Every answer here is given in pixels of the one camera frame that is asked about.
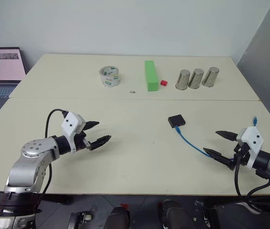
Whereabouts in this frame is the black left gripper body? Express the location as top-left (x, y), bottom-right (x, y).
top-left (74, 130), bottom-right (92, 152)

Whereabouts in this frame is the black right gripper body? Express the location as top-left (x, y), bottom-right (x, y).
top-left (229, 141), bottom-right (250, 171)

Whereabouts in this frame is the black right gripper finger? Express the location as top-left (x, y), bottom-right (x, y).
top-left (203, 147), bottom-right (234, 168)
top-left (215, 130), bottom-right (239, 143)

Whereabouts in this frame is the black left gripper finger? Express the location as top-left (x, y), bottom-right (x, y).
top-left (89, 135), bottom-right (112, 151)
top-left (84, 121), bottom-right (100, 132)

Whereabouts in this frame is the small black box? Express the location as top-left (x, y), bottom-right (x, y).
top-left (168, 114), bottom-right (187, 128)

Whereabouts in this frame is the clear packing tape roll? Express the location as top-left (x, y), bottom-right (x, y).
top-left (98, 65), bottom-right (122, 88)

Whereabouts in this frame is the stainless steel cup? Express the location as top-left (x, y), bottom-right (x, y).
top-left (188, 68), bottom-right (205, 90)
top-left (201, 66), bottom-right (220, 87)
top-left (175, 69), bottom-right (191, 91)

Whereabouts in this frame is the black caster wheel base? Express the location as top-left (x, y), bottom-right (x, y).
top-left (69, 210), bottom-right (94, 229)

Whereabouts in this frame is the green rectangular block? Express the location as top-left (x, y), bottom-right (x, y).
top-left (144, 60), bottom-right (160, 93)

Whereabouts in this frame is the dark rounded shape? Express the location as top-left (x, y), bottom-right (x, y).
top-left (108, 206), bottom-right (131, 229)

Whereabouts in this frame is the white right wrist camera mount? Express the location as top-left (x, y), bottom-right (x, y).
top-left (238, 126), bottom-right (265, 170)

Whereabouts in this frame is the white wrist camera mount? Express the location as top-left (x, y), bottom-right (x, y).
top-left (61, 111), bottom-right (86, 155)
top-left (238, 126), bottom-right (265, 170)

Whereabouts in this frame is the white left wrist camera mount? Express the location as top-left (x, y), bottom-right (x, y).
top-left (61, 111), bottom-right (86, 155)

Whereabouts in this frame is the blue cable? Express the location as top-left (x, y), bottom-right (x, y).
top-left (174, 115), bottom-right (260, 158)

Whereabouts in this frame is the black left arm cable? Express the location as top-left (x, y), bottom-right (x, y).
top-left (35, 109), bottom-right (68, 210)

